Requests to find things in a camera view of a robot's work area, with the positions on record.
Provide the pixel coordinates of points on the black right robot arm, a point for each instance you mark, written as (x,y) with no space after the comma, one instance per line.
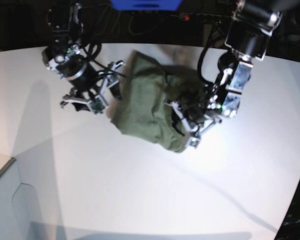
(72,56)

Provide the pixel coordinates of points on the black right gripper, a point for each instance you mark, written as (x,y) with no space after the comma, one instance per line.
(85,79)

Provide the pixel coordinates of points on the blue plastic box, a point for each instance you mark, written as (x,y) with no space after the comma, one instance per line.
(145,5)

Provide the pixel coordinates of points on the black power strip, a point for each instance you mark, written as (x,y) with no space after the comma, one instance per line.
(203,18)

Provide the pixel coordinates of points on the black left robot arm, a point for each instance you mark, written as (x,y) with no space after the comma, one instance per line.
(252,25)

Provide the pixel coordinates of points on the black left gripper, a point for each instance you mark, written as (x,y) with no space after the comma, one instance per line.
(194,119)

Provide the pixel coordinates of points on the green t-shirt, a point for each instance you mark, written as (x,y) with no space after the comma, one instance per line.
(142,111)

